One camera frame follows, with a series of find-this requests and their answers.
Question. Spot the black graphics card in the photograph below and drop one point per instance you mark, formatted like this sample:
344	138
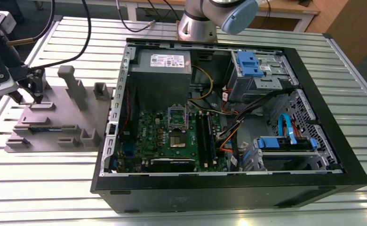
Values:
171	164

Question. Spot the green motherboard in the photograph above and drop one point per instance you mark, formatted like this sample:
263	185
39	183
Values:
152	150

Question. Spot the blue plastic bay bracket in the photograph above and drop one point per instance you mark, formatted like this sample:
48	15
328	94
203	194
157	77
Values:
249	61

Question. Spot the grey metal drive cage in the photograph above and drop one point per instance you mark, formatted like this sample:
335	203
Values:
264	84

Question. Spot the black open PC case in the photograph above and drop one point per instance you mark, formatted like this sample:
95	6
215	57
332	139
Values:
201	195

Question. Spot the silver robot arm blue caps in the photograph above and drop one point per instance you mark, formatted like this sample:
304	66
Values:
196	28

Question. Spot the grey parts rack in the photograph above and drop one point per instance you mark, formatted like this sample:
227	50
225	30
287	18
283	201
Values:
60	113

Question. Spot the thin metal locking lever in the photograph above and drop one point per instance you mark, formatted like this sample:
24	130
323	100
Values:
187	122

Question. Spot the black RAM slot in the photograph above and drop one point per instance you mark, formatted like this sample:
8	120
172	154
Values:
201	141
211	141

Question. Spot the wooden cabinet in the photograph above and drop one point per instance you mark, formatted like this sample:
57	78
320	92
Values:
356	28

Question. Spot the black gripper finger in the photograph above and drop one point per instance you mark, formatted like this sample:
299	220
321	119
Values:
37	84
16	96

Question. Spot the dark RAM stick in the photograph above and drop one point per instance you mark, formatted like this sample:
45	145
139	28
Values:
49	129

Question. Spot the metal disk bay cage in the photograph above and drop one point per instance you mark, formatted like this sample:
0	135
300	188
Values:
296	153

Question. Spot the grey power supply unit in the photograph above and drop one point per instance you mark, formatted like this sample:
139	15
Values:
157	87

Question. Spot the CPU socket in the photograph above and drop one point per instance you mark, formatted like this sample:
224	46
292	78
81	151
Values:
180	140

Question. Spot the hard disk in blue carrier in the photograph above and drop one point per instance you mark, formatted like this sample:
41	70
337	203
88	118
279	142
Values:
268	143

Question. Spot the white power supply label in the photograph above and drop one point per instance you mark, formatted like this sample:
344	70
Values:
167	61

